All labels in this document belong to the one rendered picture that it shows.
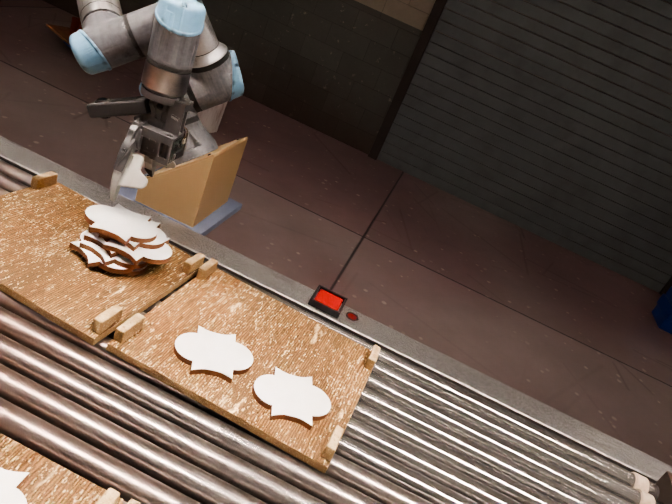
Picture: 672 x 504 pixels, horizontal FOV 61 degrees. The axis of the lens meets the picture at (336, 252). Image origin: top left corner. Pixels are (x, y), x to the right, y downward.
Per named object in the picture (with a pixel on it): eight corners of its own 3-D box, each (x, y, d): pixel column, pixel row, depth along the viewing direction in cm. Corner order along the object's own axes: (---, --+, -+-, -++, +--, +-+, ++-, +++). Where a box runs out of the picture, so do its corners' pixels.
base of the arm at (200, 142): (183, 158, 165) (169, 125, 162) (227, 143, 159) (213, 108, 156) (154, 172, 152) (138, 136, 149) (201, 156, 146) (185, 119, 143)
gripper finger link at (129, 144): (118, 170, 97) (141, 124, 99) (110, 166, 97) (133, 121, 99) (126, 177, 102) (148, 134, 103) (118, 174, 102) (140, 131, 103)
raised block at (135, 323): (134, 323, 100) (137, 311, 99) (143, 328, 100) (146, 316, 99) (111, 340, 95) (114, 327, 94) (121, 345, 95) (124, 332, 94)
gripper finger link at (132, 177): (132, 207, 98) (156, 159, 99) (100, 194, 98) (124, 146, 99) (137, 211, 101) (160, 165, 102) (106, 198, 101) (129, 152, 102)
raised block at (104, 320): (113, 314, 100) (116, 302, 99) (122, 319, 100) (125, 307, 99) (89, 330, 95) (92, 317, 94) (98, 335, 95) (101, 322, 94)
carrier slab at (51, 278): (53, 185, 131) (54, 179, 131) (204, 269, 126) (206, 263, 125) (-99, 231, 100) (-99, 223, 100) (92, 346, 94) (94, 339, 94)
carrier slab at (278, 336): (209, 270, 126) (211, 264, 125) (376, 359, 121) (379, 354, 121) (105, 350, 95) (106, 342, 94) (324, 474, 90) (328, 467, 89)
